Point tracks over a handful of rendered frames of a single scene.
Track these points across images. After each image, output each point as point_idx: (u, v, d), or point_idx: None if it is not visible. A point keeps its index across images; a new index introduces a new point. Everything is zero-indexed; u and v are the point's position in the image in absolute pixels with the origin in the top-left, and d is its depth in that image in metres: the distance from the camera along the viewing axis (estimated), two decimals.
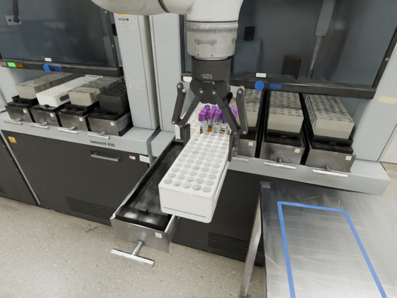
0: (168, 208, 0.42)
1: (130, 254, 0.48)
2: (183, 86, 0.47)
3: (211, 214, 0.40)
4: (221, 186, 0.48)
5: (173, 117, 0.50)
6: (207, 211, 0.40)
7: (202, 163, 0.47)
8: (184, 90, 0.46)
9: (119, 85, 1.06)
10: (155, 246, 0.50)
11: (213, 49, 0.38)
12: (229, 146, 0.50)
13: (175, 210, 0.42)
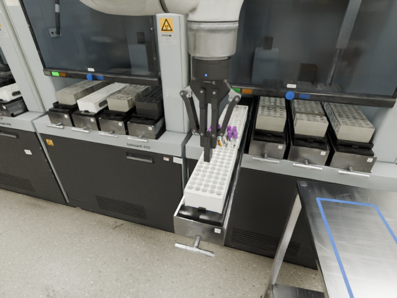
0: (191, 206, 0.59)
1: (192, 247, 0.56)
2: (234, 95, 0.46)
3: (221, 210, 0.57)
4: (227, 189, 0.64)
5: None
6: (218, 208, 0.56)
7: (214, 172, 0.63)
8: (232, 96, 0.47)
9: (152, 92, 1.15)
10: (211, 241, 0.58)
11: None
12: None
13: (195, 207, 0.58)
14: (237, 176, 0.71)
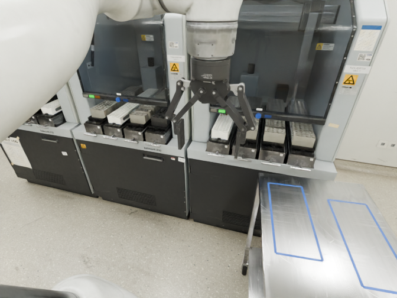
0: (214, 138, 1.34)
1: (215, 154, 1.30)
2: (182, 83, 0.46)
3: (227, 138, 1.32)
4: None
5: (168, 112, 0.50)
6: (226, 137, 1.31)
7: (224, 124, 1.38)
8: (182, 88, 0.46)
9: (162, 109, 1.54)
10: (223, 152, 1.33)
11: (213, 49, 0.38)
12: (236, 143, 0.49)
13: (216, 138, 1.33)
14: (234, 129, 1.45)
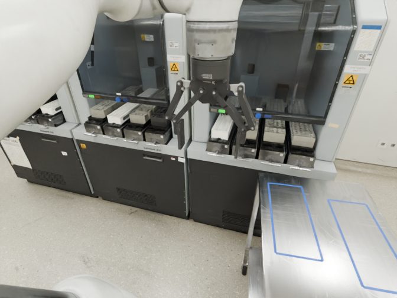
0: (214, 138, 1.33)
1: (215, 154, 1.30)
2: (182, 83, 0.46)
3: (227, 138, 1.32)
4: (230, 132, 1.39)
5: (168, 112, 0.50)
6: (226, 137, 1.31)
7: (224, 124, 1.38)
8: (182, 88, 0.46)
9: (162, 109, 1.54)
10: (223, 152, 1.33)
11: (213, 49, 0.38)
12: (236, 143, 0.49)
13: (216, 138, 1.33)
14: (234, 129, 1.45)
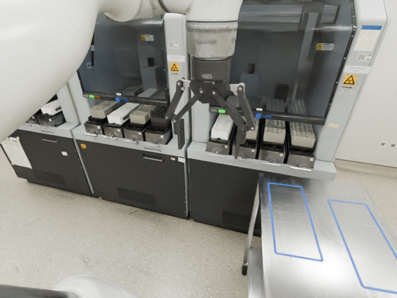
0: (214, 138, 1.34)
1: (215, 154, 1.30)
2: (182, 83, 0.46)
3: (227, 138, 1.32)
4: None
5: (168, 112, 0.50)
6: (226, 137, 1.31)
7: (224, 124, 1.38)
8: (182, 88, 0.46)
9: (162, 109, 1.54)
10: (223, 152, 1.33)
11: (213, 49, 0.38)
12: (236, 143, 0.49)
13: (216, 138, 1.33)
14: (234, 129, 1.45)
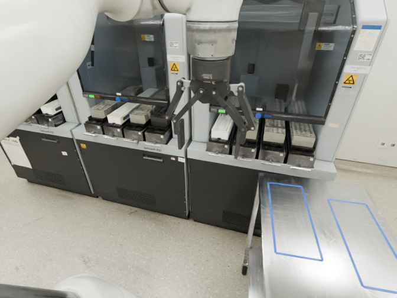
0: None
1: (215, 154, 1.30)
2: (183, 83, 0.46)
3: (227, 138, 1.32)
4: (230, 132, 1.39)
5: (168, 112, 0.50)
6: (226, 137, 1.31)
7: (224, 124, 1.38)
8: (183, 88, 0.46)
9: (162, 109, 1.54)
10: (223, 152, 1.33)
11: (213, 49, 0.38)
12: (236, 143, 0.49)
13: (216, 138, 1.33)
14: (234, 129, 1.45)
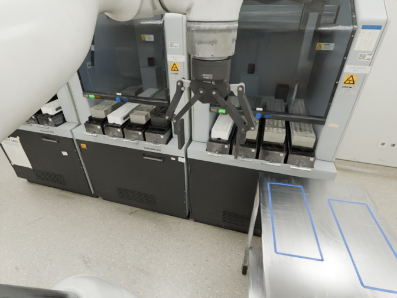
0: None
1: (215, 154, 1.30)
2: (183, 83, 0.46)
3: (227, 138, 1.32)
4: None
5: (168, 112, 0.50)
6: (226, 137, 1.31)
7: (224, 124, 1.38)
8: (183, 88, 0.46)
9: (162, 109, 1.54)
10: (223, 152, 1.33)
11: (213, 49, 0.38)
12: (236, 143, 0.49)
13: (216, 138, 1.33)
14: (234, 129, 1.45)
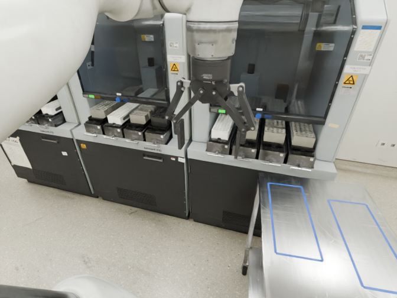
0: (214, 138, 1.34)
1: (215, 154, 1.30)
2: (183, 83, 0.46)
3: (227, 138, 1.32)
4: (230, 132, 1.39)
5: (168, 112, 0.50)
6: (226, 137, 1.31)
7: (224, 124, 1.38)
8: (183, 88, 0.46)
9: (162, 109, 1.54)
10: (223, 152, 1.33)
11: (213, 49, 0.38)
12: (236, 143, 0.49)
13: (216, 138, 1.33)
14: (234, 129, 1.45)
